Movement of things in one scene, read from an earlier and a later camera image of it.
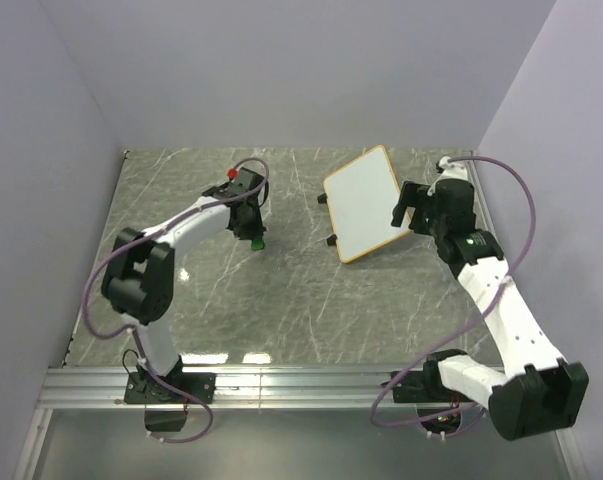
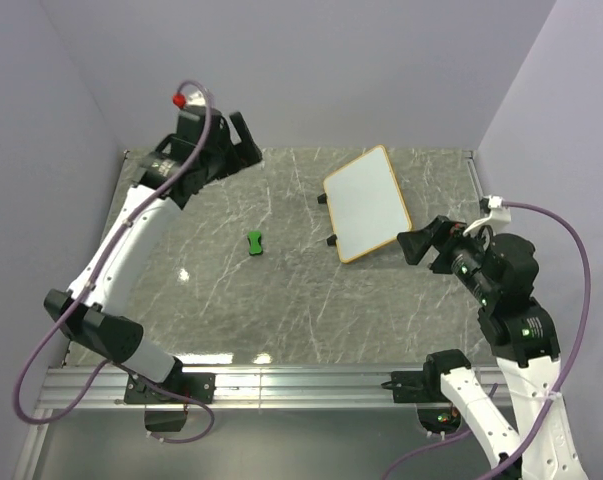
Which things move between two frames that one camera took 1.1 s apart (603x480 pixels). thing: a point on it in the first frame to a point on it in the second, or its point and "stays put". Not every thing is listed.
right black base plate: [421, 386] stays put
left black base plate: [145, 388] stays put
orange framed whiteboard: [361, 197] stays put
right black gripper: [414, 195] to [450, 233]
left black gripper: [256, 230] to [245, 154]
